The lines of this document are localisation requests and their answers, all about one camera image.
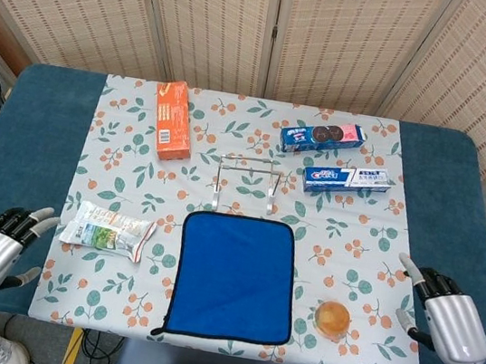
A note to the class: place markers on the plastic wrapped bun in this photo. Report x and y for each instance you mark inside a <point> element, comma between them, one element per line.
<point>332,319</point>

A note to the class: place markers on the blue Oreo cookie box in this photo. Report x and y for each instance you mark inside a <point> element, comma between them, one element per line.
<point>318,136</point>

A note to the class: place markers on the blue Crest toothpaste box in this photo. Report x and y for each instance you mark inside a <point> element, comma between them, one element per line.
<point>344,181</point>

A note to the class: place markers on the teal table cover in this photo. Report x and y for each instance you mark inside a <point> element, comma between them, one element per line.
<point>42,115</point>

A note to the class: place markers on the blue towel with black trim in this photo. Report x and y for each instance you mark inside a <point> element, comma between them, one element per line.
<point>232,281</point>

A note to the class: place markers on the orange cardboard box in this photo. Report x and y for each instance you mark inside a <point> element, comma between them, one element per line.
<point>173,121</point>

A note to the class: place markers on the clear plastic snack bag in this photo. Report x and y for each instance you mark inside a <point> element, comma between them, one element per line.
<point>103,230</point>

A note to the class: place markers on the woven folding screen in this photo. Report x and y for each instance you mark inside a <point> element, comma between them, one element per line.
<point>203,16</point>

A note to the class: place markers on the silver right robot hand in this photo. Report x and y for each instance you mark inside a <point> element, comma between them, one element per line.
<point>455,323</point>

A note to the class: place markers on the floral tablecloth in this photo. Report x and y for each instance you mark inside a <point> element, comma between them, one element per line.
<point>358,208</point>

